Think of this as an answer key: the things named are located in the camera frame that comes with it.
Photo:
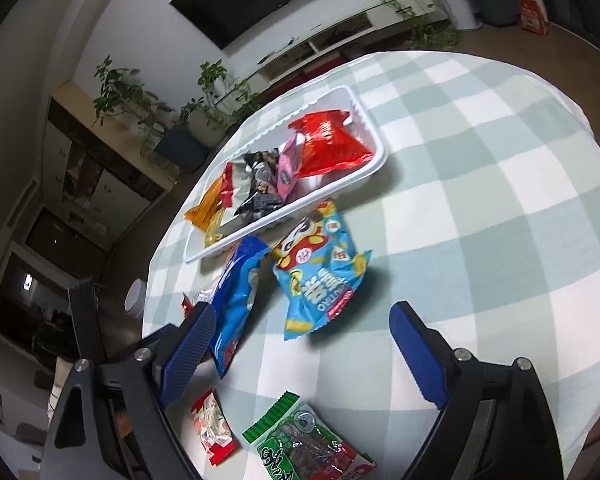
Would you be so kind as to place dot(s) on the small red white packet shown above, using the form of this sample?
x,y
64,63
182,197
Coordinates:
x,y
212,430

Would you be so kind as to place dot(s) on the white trash bin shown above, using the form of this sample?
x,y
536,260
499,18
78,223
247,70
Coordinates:
x,y
136,300

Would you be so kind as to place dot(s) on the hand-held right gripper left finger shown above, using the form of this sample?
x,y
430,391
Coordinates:
x,y
187,355

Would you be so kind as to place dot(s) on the green checked tablecloth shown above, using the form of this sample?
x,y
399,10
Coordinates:
x,y
480,210

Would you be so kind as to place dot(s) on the white plastic tray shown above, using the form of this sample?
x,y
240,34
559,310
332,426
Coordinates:
x,y
320,185

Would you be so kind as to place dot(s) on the gold snack packet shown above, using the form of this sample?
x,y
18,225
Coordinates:
x,y
212,232

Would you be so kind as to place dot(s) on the light blue chips bag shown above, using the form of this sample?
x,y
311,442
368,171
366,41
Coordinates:
x,y
320,280

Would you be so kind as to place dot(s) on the red box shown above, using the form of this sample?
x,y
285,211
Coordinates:
x,y
534,16

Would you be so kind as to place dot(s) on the black chair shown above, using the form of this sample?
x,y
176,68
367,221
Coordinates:
x,y
87,320

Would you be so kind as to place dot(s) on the long red snack packet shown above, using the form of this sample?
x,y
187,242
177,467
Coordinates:
x,y
226,190

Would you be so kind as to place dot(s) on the orange snack packet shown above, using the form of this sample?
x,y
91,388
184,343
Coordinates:
x,y
205,207

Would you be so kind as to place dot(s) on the large red snack bag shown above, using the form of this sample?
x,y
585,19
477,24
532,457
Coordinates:
x,y
330,150

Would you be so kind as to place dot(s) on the dark blue snack packet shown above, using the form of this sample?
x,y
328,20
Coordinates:
x,y
235,300

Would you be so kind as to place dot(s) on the black snack packet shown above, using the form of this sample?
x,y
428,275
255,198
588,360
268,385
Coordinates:
x,y
260,185

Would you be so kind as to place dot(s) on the tall plant in dark pot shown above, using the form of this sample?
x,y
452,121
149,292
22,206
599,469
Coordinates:
x,y
180,150

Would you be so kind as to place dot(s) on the clear pink snack packet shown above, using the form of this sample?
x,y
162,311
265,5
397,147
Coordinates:
x,y
200,297

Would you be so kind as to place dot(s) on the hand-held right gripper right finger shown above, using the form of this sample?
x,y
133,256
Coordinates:
x,y
422,355

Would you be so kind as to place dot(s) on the white low television cabinet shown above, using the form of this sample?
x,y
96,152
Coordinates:
x,y
330,35

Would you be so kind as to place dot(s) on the trailing pothos plant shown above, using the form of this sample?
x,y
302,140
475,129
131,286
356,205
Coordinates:
x,y
215,80
420,30

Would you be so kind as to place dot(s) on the green seaweed packet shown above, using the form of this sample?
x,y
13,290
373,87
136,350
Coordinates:
x,y
300,445

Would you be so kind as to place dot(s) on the white storage cabinet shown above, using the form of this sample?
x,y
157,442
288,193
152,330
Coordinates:
x,y
100,180

